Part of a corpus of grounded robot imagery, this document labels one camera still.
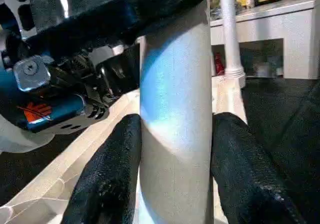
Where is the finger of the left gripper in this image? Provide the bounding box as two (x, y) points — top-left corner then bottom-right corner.
(27, 0), (222, 48)

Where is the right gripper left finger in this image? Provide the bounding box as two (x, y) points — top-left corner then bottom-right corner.
(61, 113), (144, 224)

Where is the white plastic table top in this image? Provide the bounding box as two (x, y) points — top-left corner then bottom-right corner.
(0, 75), (249, 224)

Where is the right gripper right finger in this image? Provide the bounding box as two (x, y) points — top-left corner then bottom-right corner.
(211, 112), (307, 224)

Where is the white plastic table leg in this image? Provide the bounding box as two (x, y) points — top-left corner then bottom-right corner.
(219, 0), (247, 88)
(138, 4), (215, 224)

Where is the red bottle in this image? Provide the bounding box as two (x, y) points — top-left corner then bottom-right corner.
(214, 52), (225, 77)

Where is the black work mat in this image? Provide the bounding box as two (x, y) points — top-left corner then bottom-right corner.
(0, 77), (320, 224)

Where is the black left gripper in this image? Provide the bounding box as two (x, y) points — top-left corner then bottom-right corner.
(0, 31), (142, 135)

